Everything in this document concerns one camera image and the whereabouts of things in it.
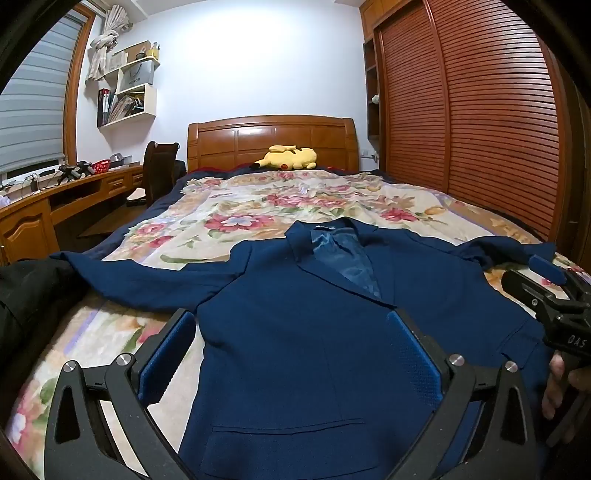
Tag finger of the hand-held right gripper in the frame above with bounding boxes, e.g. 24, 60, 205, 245
529, 254, 591, 298
501, 269, 561, 319

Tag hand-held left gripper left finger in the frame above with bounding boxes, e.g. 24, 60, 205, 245
45, 308, 199, 480

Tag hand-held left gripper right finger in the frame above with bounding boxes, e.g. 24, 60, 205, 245
387, 308, 539, 480

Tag navy blue suit jacket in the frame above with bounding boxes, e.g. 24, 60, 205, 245
50, 219, 557, 480

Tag black clothes pile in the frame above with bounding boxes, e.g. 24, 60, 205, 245
0, 258, 84, 370

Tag person's right hand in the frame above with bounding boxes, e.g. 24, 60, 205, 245
541, 353, 591, 420

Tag floral blanket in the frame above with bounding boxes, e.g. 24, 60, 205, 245
4, 170, 555, 480

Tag wooden louvered wardrobe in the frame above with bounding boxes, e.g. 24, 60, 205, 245
359, 0, 573, 243

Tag dark office chair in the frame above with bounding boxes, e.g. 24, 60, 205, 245
127, 141, 186, 206

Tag wooden desk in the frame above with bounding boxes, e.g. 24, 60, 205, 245
0, 164, 146, 266

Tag wooden open shelf column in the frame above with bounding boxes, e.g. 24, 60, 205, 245
362, 37, 384, 155

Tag yellow plush toy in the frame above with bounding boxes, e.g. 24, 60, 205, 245
250, 145, 318, 171

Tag row of books and folders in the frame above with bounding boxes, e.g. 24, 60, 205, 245
98, 88, 146, 125

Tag grey paper bag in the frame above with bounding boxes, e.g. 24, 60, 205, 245
117, 61, 154, 93

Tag grey window blind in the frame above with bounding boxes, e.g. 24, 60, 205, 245
0, 11, 84, 174

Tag tied cream curtain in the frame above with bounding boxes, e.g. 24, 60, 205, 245
88, 4, 134, 81

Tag white wall shelf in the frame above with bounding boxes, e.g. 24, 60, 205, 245
85, 41, 161, 129

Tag wooden window frame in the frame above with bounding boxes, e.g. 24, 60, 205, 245
62, 4, 98, 164

